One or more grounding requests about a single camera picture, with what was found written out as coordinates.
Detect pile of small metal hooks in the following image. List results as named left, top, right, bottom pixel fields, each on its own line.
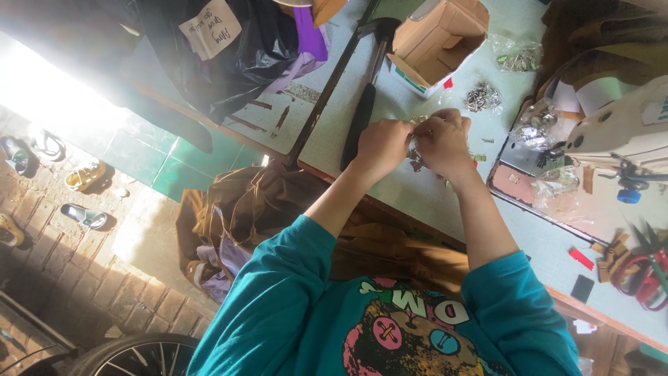
left=463, top=81, right=503, bottom=114

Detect brown cloth heap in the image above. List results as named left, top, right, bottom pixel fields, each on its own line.
left=538, top=0, right=668, bottom=100

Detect clear bag of silver buckles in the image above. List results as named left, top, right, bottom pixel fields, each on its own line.
left=508, top=98, right=566, bottom=152

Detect dark sandal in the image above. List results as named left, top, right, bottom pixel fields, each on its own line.
left=0, top=136, right=32, bottom=177

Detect person's teal printed shirt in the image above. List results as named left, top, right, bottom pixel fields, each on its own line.
left=186, top=214, right=583, bottom=376

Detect black strap sandal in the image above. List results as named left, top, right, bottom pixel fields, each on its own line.
left=30, top=129, right=67, bottom=163

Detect small black rectangular piece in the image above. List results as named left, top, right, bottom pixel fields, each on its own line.
left=570, top=275, right=596, bottom=304

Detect yellow shoe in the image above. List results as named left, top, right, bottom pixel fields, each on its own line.
left=0, top=213, right=26, bottom=248

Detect black plastic bag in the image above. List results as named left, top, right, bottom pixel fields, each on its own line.
left=117, top=0, right=301, bottom=154

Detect person's right hand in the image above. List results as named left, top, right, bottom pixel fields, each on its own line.
left=416, top=108, right=475, bottom=185

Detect grey slide sandal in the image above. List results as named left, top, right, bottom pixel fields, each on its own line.
left=59, top=203, right=108, bottom=231

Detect hammer with black grip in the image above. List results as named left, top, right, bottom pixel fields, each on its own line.
left=340, top=17, right=403, bottom=172

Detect small red tag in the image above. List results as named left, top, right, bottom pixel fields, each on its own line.
left=568, top=248, right=595, bottom=271

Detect yellow sandal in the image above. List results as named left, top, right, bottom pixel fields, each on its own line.
left=64, top=161, right=108, bottom=193

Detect cream sewing machine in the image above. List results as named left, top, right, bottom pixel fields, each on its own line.
left=486, top=49, right=668, bottom=246

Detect person's left hand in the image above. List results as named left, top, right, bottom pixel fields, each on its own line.
left=353, top=118, right=416, bottom=182

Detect brown fabric scraps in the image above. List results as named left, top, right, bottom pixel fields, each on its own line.
left=590, top=232, right=633, bottom=284

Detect clear bag of green-tinted metal clips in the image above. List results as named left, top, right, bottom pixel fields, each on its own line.
left=491, top=34, right=544, bottom=74

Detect empty clear plastic bag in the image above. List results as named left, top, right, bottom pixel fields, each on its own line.
left=530, top=166, right=588, bottom=222

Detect open cardboard box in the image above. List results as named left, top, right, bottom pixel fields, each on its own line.
left=387, top=0, right=491, bottom=100

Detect paper label with handwriting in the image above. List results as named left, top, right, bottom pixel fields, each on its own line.
left=178, top=0, right=243, bottom=61

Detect heap of brown fabric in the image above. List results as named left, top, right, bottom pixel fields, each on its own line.
left=175, top=161, right=470, bottom=306

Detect red-handled scissors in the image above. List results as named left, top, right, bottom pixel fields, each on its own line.
left=610, top=222, right=668, bottom=313

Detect purple cloth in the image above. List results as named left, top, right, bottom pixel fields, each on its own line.
left=262, top=6, right=332, bottom=95

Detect black spoked wheel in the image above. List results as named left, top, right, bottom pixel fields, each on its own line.
left=68, top=333, right=201, bottom=376

